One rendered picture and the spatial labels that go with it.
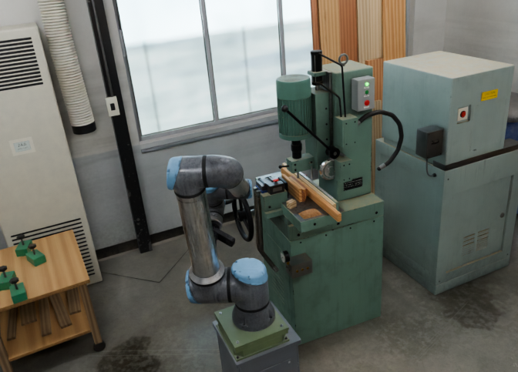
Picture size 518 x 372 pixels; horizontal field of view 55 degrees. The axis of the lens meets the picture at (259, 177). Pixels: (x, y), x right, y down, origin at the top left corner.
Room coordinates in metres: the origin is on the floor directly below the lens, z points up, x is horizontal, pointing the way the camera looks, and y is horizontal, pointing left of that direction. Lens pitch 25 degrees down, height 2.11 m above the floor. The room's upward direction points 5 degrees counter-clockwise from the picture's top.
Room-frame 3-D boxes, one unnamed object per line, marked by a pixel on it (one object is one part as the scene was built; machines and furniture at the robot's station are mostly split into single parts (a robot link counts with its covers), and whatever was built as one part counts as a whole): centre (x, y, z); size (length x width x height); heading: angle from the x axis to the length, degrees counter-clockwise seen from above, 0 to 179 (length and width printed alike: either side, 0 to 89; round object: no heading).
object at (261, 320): (1.75, 0.08, 0.68); 0.19 x 0.19 x 0.10
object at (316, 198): (2.36, -0.25, 0.92); 0.66 x 0.02 x 0.04; 20
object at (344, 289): (2.51, -0.33, 0.36); 0.58 x 0.45 x 0.71; 110
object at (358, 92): (2.45, -0.56, 1.40); 0.10 x 0.06 x 0.16; 110
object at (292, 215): (2.38, -0.13, 0.87); 0.61 x 0.30 x 0.06; 20
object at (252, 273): (1.75, 0.08, 0.82); 0.17 x 0.15 x 0.18; 86
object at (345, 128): (2.40, -0.47, 1.23); 0.09 x 0.08 x 0.15; 110
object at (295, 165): (2.48, -0.23, 1.03); 0.14 x 0.07 x 0.09; 110
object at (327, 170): (2.40, -0.38, 1.02); 0.12 x 0.03 x 0.12; 110
